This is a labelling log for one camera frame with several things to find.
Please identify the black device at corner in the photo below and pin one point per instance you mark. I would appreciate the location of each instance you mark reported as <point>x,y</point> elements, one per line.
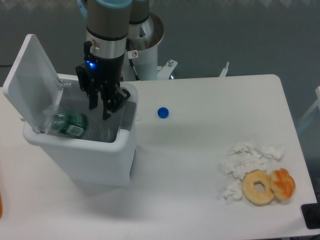
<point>311,215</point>

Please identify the small crumpled white tissue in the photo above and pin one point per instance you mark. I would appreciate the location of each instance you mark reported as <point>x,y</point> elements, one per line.
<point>233,192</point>

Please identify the orange object at left edge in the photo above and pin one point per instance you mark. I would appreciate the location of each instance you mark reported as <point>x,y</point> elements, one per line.
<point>1,204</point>

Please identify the orange glazed twisted pastry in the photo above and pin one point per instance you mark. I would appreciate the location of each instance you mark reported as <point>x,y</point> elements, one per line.
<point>282,184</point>

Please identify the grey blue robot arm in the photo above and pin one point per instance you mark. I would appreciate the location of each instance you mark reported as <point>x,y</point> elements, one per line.
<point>107,25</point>

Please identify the white trash can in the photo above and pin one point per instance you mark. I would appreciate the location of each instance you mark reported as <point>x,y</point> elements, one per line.
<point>104,155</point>

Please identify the large crumpled white tissue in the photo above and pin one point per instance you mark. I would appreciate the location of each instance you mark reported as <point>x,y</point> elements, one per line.
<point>246,157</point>

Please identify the plain ring donut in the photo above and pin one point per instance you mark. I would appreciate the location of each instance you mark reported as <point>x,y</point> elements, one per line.
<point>256,188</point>

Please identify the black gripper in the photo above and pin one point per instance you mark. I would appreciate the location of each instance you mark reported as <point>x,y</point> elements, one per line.
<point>100,74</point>

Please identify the white trash can lid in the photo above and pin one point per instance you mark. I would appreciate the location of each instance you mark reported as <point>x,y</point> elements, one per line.
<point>33,85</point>

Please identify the white chair part at right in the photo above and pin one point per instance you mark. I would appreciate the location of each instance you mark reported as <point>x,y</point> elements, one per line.
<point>310,115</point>

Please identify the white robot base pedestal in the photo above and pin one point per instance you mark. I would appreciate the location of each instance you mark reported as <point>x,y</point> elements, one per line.
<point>145,32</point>

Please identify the white metal frame bracket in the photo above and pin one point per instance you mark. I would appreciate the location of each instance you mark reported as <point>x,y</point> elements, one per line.
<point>166,72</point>

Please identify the clear green label plastic bottle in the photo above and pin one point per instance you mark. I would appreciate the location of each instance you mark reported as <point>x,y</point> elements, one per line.
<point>65,123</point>

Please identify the blue bottle cap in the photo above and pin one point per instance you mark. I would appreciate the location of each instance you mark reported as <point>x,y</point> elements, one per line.
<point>163,112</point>

